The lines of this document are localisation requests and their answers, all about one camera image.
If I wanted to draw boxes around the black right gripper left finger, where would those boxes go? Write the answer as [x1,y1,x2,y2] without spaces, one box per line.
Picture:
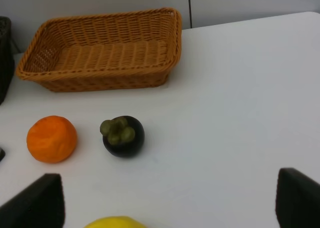
[0,173,65,227]

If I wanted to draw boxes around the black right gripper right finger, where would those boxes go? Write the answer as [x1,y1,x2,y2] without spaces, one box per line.
[275,168,320,228]

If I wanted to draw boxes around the orange mandarin fruit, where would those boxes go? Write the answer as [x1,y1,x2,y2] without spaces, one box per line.
[26,116,78,163]

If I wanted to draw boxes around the yellow lemon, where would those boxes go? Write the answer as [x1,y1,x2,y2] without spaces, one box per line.
[85,216,146,228]

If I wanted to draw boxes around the dark purple mangosteen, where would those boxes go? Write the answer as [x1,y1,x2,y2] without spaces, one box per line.
[100,116,145,158]

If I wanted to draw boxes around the dark brown wicker basket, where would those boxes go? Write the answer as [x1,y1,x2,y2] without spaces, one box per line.
[0,16,15,104]

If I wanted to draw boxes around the orange wicker basket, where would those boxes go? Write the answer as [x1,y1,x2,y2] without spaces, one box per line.
[16,8,182,92]

